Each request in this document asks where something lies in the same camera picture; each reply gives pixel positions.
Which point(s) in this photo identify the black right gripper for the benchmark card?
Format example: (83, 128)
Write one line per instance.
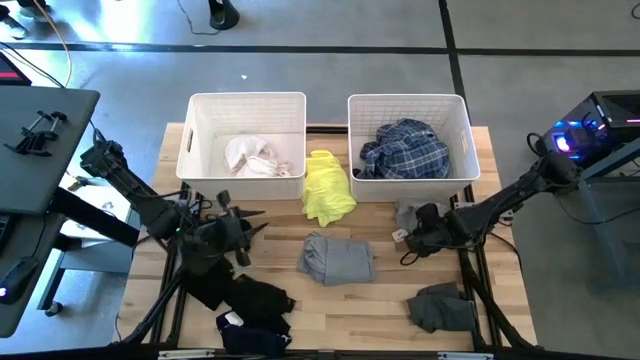
(427, 232)

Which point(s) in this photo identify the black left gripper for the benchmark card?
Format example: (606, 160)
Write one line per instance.
(225, 232)

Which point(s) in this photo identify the pale pink garment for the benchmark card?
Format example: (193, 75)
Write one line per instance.
(265, 168)

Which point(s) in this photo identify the white garment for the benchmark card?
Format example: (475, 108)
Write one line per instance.
(242, 150)

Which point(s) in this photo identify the blue plaid shirt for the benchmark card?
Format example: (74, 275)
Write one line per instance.
(405, 150)

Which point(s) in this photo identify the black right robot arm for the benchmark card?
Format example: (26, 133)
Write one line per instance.
(515, 192)

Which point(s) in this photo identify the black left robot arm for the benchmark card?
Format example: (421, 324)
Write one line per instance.
(125, 177)

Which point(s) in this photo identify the small white tag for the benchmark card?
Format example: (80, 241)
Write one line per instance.
(399, 235)

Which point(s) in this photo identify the pale grey cloth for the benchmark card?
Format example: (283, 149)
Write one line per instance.
(404, 215)

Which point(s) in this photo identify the white perforated plastic basket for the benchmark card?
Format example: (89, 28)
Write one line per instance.
(400, 190)
(250, 189)

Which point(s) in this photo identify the black garment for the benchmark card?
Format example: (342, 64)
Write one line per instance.
(260, 300)

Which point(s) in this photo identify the dark grey garment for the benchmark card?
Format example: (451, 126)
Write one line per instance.
(440, 312)

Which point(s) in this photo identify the yellow garment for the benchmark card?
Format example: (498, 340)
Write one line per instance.
(327, 190)

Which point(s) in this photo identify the light grey garment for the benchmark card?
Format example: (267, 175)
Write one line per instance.
(335, 260)

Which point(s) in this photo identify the navy garment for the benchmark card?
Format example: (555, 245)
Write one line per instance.
(250, 341)

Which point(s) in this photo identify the white cardboard box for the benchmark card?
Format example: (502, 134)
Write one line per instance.
(95, 210)

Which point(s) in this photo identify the grey-blue metal table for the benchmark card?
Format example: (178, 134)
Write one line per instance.
(600, 216)

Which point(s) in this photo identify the black floor stand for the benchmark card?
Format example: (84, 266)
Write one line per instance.
(222, 15)

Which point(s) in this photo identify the black computer case with lights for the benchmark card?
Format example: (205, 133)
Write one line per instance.
(610, 115)

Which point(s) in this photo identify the black desk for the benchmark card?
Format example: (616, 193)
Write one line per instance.
(35, 150)

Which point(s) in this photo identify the black clamp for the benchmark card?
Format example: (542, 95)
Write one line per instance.
(35, 140)

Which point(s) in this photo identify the black computer mouse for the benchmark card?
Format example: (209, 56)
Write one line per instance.
(17, 277)

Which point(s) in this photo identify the dark screen with red stripe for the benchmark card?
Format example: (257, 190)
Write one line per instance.
(10, 72)

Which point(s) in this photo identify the silver metal bracket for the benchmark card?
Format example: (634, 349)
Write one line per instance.
(465, 356)
(185, 353)

